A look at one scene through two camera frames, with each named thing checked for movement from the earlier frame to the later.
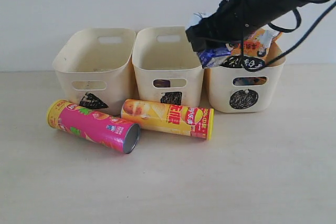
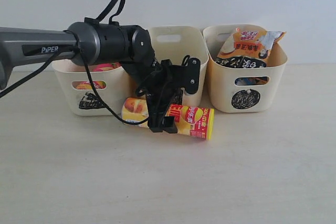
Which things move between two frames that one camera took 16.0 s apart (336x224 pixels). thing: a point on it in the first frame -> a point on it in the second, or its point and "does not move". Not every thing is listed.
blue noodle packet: [249, 81] does not move
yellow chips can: [191, 121] does not move
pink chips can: [94, 127] -> [97, 84]
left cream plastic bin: [95, 68] does not move
